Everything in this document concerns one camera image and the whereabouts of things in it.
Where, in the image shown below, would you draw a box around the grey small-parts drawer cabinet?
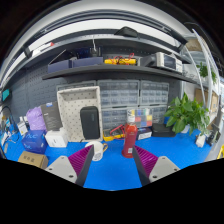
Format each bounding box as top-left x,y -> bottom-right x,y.
97,79 -> 141,109
100,107 -> 129,132
151,104 -> 169,125
139,80 -> 170,107

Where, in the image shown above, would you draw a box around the blue cardboard box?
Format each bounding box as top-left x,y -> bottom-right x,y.
21,129 -> 48,155

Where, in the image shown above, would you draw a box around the dark grey flat box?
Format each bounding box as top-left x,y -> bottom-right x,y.
39,100 -> 64,132

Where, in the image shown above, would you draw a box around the red drink bottle white cap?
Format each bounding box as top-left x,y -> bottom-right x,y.
121,114 -> 139,159

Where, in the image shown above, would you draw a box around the dark overhead shelf unit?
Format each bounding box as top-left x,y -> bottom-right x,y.
1,9 -> 201,88

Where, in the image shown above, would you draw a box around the flat black carry case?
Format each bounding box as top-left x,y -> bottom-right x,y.
151,123 -> 177,138

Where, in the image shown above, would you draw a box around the purple plastic bag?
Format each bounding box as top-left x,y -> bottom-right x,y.
25,106 -> 48,132

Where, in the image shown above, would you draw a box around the green potted plant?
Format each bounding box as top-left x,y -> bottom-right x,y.
164,92 -> 211,136

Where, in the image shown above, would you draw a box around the drawer cabinet colourful parts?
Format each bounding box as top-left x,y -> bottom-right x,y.
126,107 -> 154,129

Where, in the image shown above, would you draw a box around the brown cardboard box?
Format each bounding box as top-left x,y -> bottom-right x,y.
17,150 -> 50,170

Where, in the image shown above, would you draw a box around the white mug gold handle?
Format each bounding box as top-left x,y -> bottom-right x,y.
84,140 -> 109,162

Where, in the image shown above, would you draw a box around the white side shelf unit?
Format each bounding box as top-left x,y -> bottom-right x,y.
181,29 -> 224,134

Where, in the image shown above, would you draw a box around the beige dotted tray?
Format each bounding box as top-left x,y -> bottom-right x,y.
56,85 -> 104,143

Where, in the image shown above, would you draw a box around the yellow multimeter red leads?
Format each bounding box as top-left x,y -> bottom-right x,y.
102,124 -> 127,142

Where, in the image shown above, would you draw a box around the small white box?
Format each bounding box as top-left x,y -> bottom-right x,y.
44,128 -> 69,149

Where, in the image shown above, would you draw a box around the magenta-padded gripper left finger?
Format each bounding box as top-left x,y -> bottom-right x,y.
44,144 -> 96,187

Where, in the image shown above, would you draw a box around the black zip case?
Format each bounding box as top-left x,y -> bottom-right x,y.
79,105 -> 101,140

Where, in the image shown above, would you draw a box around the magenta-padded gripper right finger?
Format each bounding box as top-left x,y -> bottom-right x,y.
131,145 -> 181,187

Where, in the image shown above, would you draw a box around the black box white label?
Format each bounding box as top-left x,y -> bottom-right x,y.
136,127 -> 154,141

